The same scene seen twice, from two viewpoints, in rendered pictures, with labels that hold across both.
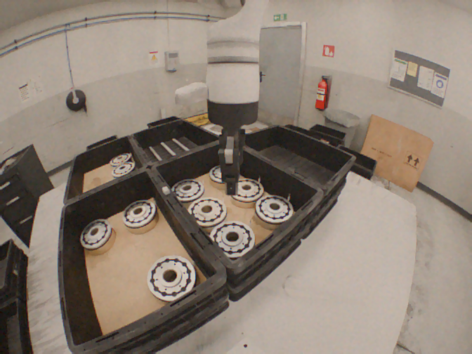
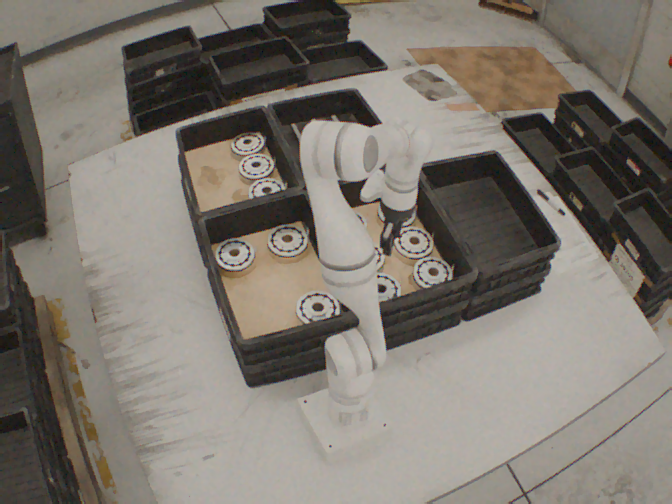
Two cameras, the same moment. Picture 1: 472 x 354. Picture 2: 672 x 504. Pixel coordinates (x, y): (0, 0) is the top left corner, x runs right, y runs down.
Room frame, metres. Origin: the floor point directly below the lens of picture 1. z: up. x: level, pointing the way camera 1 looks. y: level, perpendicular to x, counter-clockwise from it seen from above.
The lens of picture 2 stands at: (-0.75, -0.15, 2.16)
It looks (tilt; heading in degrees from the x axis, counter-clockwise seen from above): 50 degrees down; 16
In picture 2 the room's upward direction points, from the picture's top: 4 degrees clockwise
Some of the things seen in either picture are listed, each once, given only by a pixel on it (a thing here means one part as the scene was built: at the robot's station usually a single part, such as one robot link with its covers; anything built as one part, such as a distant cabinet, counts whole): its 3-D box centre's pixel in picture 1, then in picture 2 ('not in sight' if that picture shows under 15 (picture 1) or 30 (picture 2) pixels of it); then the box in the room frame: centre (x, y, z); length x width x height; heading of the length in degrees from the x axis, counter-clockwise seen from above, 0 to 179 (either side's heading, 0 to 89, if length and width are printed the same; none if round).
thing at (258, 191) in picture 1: (246, 189); (414, 242); (0.40, -0.03, 0.86); 0.10 x 0.10 x 0.01
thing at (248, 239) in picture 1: (232, 238); (380, 290); (0.23, 0.01, 0.86); 0.10 x 0.10 x 0.01
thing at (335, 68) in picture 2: not in sight; (335, 84); (1.73, 0.60, 0.31); 0.40 x 0.30 x 0.34; 134
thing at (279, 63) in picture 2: not in sight; (256, 94); (1.46, 0.90, 0.37); 0.40 x 0.30 x 0.45; 133
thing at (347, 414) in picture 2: not in sight; (349, 398); (-0.09, -0.02, 0.87); 0.09 x 0.09 x 0.17; 38
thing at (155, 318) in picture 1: (115, 237); (275, 264); (0.17, 0.25, 0.92); 0.40 x 0.30 x 0.02; 40
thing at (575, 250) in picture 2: not in sight; (556, 230); (0.78, -0.48, 0.70); 0.33 x 0.23 x 0.01; 44
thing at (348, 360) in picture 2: not in sight; (351, 364); (-0.09, -0.01, 1.03); 0.09 x 0.09 x 0.17; 42
